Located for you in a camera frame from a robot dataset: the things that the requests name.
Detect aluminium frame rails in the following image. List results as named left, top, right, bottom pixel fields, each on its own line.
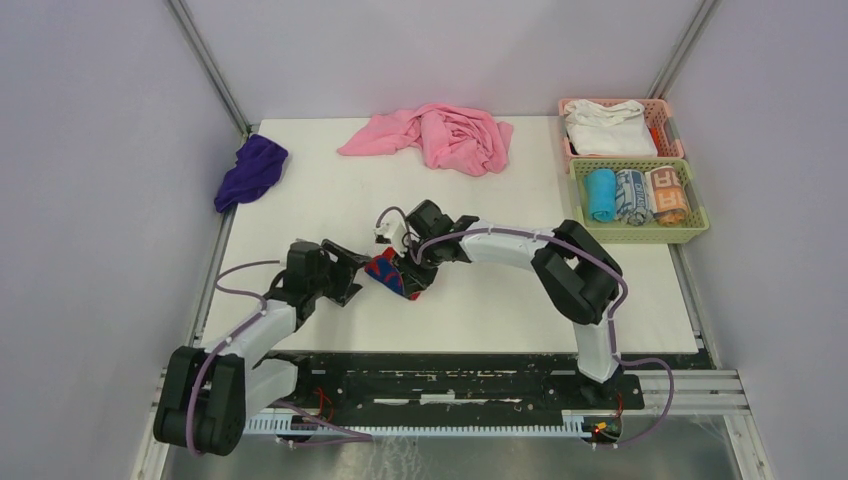
left=131, top=370, right=772, bottom=479

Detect orange item in pink basket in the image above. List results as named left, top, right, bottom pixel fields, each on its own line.
left=649, top=127, right=662, bottom=153

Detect crumpled pink cloth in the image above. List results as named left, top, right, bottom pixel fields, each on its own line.
left=337, top=103, right=514, bottom=177

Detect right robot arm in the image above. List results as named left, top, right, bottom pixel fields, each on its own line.
left=372, top=200, right=628, bottom=408

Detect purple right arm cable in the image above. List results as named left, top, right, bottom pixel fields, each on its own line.
left=374, top=205, right=676, bottom=450

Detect white folded cloth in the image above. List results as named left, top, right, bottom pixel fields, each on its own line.
left=563, top=99, right=658, bottom=157

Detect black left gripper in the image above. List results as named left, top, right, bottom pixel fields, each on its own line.
left=309, top=239, right=373, bottom=307

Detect pink plastic basket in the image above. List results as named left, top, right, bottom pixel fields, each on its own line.
left=558, top=98, right=685, bottom=161

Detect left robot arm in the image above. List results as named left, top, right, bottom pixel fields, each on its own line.
left=152, top=240, right=371, bottom=456

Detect white slotted cable duct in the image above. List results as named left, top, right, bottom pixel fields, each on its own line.
left=243, top=412, right=594, bottom=439

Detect green plastic basket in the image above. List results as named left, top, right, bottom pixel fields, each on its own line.
left=568, top=157, right=710, bottom=244

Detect red blue patterned towel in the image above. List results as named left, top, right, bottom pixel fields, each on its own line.
left=363, top=247, right=421, bottom=301

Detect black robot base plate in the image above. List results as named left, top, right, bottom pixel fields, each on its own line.
left=286, top=352, right=645, bottom=427

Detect rolled light blue towel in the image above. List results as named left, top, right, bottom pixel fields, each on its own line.
left=584, top=169, right=617, bottom=223

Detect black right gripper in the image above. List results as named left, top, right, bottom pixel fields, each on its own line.
left=390, top=238, right=443, bottom=297

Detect purple cloth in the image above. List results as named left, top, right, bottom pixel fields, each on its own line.
left=214, top=134, right=289, bottom=213

